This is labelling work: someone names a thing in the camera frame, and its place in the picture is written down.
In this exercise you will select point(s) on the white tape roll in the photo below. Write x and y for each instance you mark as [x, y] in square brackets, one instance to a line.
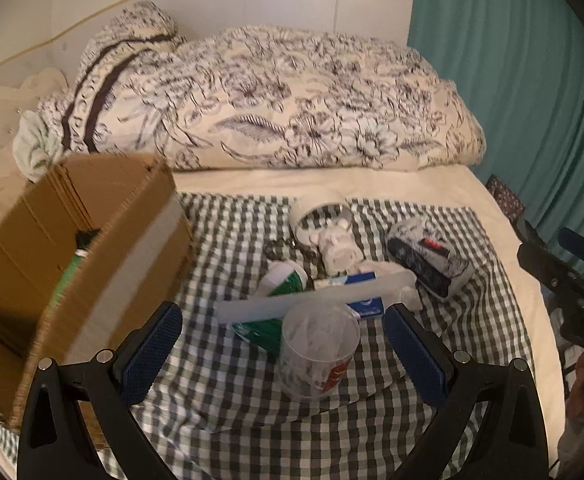
[297, 212]

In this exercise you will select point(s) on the translucent white ruler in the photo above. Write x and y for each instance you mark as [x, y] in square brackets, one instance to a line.
[252, 307]

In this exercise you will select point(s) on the green checkered blanket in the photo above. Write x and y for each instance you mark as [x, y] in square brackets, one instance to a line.
[232, 410]

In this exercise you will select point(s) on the green carton box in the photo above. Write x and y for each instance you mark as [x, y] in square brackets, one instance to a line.
[257, 340]

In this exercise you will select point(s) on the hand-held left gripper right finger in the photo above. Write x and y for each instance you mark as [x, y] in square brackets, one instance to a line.
[414, 355]

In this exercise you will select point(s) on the dark patterned box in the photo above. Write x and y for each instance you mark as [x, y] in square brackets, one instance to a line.
[504, 195]

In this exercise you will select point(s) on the teal curtain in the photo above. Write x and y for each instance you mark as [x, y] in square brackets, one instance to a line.
[497, 60]

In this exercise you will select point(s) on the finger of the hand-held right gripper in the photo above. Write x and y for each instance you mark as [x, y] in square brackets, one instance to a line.
[577, 245]
[542, 255]

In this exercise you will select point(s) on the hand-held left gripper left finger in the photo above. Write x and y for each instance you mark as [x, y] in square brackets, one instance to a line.
[152, 350]

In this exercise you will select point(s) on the black and white patterned pouch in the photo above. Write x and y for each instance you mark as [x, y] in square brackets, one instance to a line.
[422, 255]

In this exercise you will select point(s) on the white and green tube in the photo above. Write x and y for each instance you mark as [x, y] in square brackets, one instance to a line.
[284, 277]

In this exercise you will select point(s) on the green tube with black cap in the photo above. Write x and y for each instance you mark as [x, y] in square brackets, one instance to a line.
[74, 266]

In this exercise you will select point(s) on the floral black and cream duvet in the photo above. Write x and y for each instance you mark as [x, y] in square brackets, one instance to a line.
[297, 100]

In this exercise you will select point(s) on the blue tissue pack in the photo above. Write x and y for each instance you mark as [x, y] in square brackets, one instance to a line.
[367, 306]

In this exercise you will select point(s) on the white rabbit figure toy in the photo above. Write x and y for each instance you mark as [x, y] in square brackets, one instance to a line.
[337, 252]

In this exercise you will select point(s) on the clear plastic cup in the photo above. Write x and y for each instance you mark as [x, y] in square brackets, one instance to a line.
[317, 355]

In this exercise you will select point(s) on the brown cardboard box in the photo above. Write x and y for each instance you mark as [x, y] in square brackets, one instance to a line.
[32, 245]

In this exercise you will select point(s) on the pale green towel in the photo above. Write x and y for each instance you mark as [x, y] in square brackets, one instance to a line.
[34, 145]

